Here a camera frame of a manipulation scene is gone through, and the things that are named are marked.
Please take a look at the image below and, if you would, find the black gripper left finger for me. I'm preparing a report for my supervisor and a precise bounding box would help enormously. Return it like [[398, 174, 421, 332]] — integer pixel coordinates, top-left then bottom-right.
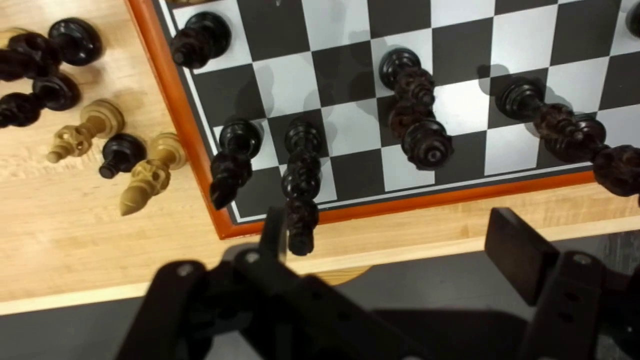
[[115, 206, 428, 360]]

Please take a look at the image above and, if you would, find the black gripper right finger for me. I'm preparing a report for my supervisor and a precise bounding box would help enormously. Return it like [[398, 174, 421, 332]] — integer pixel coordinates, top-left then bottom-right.
[[484, 206, 640, 360]]

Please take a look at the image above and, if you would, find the tall dark wooden chess piece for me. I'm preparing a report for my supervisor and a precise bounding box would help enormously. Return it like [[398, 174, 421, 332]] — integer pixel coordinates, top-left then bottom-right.
[[589, 142, 640, 200]]

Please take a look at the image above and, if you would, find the light wooden chess piece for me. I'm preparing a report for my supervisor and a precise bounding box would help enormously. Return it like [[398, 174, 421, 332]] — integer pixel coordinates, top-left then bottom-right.
[[44, 98, 127, 165], [118, 130, 190, 217]]

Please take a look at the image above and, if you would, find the small dark wooden chess piece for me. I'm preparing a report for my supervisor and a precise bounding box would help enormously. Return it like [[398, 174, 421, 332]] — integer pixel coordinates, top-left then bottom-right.
[[96, 131, 147, 180]]

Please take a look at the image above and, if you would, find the round wooden stool seat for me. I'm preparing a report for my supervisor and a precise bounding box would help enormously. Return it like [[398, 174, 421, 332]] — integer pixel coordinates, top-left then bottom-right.
[[292, 264, 371, 288]]

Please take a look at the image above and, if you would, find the orange framed chessboard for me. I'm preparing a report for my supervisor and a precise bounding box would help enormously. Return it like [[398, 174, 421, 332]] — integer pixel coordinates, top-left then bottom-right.
[[126, 0, 640, 239]]

